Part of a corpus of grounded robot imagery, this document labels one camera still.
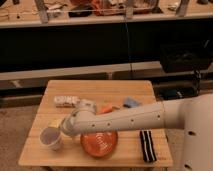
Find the white ceramic cup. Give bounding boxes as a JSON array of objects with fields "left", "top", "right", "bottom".
[{"left": 39, "top": 127, "right": 62, "bottom": 151}]

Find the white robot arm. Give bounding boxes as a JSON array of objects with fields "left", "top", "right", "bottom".
[{"left": 59, "top": 94, "right": 213, "bottom": 171}]

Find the orange ceramic bowl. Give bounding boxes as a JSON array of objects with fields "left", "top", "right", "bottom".
[{"left": 80, "top": 132, "right": 118, "bottom": 157}]

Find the orange toy carrot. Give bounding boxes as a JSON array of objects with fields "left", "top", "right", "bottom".
[{"left": 97, "top": 105, "right": 120, "bottom": 115}]

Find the blue sponge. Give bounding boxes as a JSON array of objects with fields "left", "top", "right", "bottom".
[{"left": 123, "top": 97, "right": 140, "bottom": 108}]

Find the wooden table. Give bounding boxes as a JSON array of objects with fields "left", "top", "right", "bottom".
[{"left": 19, "top": 80, "right": 173, "bottom": 171}]

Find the long workbench shelf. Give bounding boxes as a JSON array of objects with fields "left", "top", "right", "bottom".
[{"left": 0, "top": 0, "right": 213, "bottom": 29}]

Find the black hanging cable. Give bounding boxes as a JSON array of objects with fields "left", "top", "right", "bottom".
[{"left": 123, "top": 13, "right": 134, "bottom": 80}]

